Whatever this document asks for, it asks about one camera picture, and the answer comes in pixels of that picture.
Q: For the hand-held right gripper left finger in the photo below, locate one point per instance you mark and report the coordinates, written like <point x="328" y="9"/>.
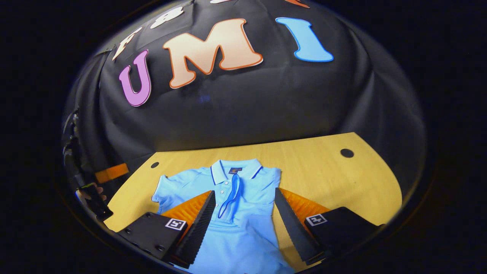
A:
<point x="199" y="228"/>

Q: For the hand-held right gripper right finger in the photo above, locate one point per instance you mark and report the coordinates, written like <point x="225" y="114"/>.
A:
<point x="293" y="228"/>

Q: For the light blue T-shirt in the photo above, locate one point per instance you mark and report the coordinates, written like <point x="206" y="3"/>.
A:
<point x="247" y="236"/>

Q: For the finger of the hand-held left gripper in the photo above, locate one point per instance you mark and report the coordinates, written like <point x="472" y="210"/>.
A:
<point x="112" y="173"/>

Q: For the black backdrop cloth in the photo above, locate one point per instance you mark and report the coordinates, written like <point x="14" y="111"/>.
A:
<point x="247" y="106"/>

